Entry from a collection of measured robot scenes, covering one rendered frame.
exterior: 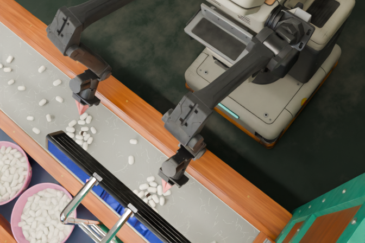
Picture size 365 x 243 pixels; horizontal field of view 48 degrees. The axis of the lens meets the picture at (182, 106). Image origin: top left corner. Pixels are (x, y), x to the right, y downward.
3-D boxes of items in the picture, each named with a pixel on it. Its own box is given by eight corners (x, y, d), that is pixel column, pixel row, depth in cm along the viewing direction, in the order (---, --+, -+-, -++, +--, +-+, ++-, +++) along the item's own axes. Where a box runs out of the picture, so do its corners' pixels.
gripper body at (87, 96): (88, 108, 161) (93, 93, 157) (71, 94, 164) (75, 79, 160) (100, 103, 166) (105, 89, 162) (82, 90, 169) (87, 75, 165)
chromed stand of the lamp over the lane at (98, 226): (128, 186, 168) (92, 169, 126) (164, 218, 162) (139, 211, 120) (98, 223, 165) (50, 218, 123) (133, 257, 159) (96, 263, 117)
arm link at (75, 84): (113, 71, 156) (99, 55, 157) (93, 78, 146) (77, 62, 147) (99, 91, 162) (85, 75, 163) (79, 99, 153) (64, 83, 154)
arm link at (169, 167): (208, 148, 139) (190, 131, 141) (192, 161, 130) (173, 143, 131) (190, 170, 145) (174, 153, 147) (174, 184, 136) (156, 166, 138)
